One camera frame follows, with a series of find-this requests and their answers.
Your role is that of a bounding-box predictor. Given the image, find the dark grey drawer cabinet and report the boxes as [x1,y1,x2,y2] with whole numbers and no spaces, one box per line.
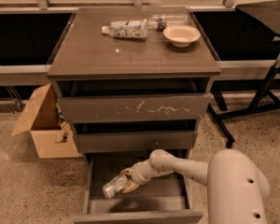
[47,6,222,224]

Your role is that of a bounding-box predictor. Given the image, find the open cardboard box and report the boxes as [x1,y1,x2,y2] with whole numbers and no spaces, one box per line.
[11,83,80,159]

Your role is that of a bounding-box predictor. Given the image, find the silver green 7up can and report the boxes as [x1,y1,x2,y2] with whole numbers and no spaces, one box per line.
[102,174,128,199]

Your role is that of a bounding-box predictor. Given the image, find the middle grey drawer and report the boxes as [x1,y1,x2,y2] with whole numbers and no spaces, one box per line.
[74,119,198,153]

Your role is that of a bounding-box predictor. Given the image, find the top grey drawer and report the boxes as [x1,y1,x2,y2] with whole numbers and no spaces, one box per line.
[54,77,210,123]

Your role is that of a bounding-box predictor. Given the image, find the clear bottle at back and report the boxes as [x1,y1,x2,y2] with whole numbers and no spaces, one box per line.
[147,14,189,31]

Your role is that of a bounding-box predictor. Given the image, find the clear labelled water bottle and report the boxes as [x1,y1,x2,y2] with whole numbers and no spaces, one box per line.
[102,20,148,39]

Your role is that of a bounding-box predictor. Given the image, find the small items in box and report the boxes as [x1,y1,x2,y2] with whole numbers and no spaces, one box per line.
[55,103,71,143]

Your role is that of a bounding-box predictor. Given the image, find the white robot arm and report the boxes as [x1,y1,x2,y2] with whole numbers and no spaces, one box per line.
[122,149,270,224]

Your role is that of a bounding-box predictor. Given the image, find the open bottom grey drawer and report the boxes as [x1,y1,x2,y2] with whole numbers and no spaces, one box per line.
[73,151,203,224]

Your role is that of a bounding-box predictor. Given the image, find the white ceramic bowl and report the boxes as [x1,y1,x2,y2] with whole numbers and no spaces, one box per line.
[163,25,201,48]

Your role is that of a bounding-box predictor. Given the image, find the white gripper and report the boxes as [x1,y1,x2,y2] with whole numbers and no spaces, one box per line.
[120,161,172,193]

